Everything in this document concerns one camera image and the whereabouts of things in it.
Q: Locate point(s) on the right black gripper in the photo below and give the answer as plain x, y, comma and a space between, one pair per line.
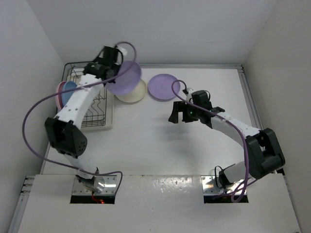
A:
180, 106

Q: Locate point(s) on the cream plate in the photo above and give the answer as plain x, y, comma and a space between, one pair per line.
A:
138, 93

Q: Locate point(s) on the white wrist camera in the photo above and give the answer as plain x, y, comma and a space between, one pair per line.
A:
123, 51
188, 92

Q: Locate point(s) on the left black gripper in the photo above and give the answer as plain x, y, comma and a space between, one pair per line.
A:
117, 66

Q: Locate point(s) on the metal base plate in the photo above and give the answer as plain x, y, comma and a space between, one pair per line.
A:
99, 186
212, 187

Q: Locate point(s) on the blue plate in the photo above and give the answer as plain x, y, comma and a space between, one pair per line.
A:
66, 96

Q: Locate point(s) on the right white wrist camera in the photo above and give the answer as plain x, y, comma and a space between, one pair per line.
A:
188, 92

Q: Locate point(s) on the pink plate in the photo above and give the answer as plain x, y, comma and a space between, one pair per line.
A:
58, 98

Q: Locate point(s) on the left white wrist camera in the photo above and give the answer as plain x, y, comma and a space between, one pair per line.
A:
123, 51

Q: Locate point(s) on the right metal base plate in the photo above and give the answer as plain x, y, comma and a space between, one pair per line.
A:
212, 187

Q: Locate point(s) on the black wire dish rack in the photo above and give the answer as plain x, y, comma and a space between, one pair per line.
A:
96, 114

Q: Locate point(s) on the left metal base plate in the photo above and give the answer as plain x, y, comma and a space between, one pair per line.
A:
99, 186

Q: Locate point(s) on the purple plate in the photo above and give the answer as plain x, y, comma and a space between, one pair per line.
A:
127, 82
160, 87

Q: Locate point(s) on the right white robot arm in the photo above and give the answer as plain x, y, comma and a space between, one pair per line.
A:
262, 150

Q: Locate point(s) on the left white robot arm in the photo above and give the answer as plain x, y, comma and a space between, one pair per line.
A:
64, 130

